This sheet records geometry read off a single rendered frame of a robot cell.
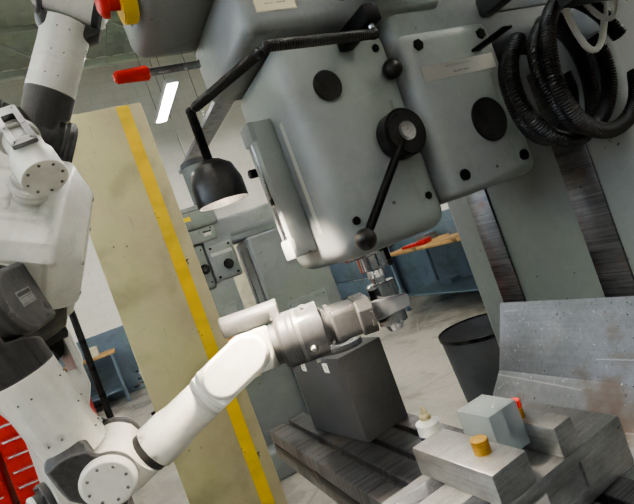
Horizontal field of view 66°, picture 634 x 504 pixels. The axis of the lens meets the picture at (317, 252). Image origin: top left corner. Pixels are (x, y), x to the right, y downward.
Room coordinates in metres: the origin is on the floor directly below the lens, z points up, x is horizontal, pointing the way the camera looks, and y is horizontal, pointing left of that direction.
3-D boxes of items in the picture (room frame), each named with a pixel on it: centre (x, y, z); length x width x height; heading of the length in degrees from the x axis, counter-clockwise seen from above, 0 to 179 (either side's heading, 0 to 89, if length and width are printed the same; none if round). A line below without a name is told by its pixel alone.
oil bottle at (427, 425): (0.80, -0.07, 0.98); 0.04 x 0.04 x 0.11
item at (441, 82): (0.86, -0.26, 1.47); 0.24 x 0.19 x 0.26; 25
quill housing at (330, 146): (0.78, -0.08, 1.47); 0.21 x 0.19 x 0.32; 25
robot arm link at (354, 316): (0.78, 0.01, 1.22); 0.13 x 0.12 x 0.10; 3
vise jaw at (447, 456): (0.62, -0.09, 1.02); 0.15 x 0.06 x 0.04; 27
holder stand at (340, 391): (1.12, 0.04, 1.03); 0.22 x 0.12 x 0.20; 32
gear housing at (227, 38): (0.80, -0.12, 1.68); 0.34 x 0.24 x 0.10; 115
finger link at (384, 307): (0.75, -0.08, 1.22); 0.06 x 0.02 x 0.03; 93
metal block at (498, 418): (0.65, -0.14, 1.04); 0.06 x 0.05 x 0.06; 27
